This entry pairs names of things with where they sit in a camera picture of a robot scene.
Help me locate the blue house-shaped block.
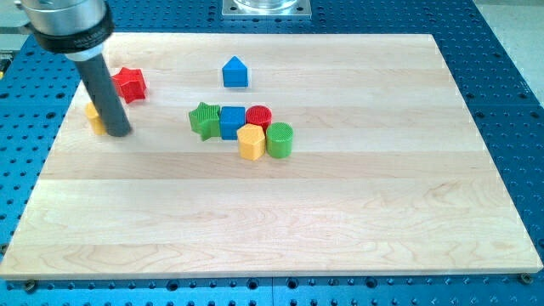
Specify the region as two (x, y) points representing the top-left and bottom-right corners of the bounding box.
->
(222, 56), (249, 88)

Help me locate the red cylinder block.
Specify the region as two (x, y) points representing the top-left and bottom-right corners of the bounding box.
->
(246, 105), (272, 133)

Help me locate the light wooden board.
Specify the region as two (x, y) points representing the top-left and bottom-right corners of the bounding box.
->
(1, 33), (542, 280)

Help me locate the blue cube block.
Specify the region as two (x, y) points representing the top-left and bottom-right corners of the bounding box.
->
(219, 106), (246, 140)

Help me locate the clear acrylic robot base plate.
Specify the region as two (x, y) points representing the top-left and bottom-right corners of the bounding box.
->
(222, 0), (312, 17)

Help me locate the red star block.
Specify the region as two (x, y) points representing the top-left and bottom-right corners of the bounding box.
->
(111, 67), (146, 104)

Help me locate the green cylinder block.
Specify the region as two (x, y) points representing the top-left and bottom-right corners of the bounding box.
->
(266, 122), (294, 158)

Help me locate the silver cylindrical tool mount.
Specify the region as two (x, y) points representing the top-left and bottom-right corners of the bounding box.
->
(20, 0), (115, 62)

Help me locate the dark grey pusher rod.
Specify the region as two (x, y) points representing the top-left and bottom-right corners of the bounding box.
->
(75, 54), (132, 137)

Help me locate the yellow block behind rod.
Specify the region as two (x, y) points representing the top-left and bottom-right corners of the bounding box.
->
(84, 102), (106, 135)

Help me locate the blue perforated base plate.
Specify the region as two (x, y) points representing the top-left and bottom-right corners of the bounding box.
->
(1, 0), (543, 305)

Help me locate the yellow pentagon block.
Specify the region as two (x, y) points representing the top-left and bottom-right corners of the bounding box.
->
(236, 124), (266, 161)

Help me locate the green star block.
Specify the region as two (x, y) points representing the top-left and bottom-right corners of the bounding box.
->
(189, 102), (221, 141)

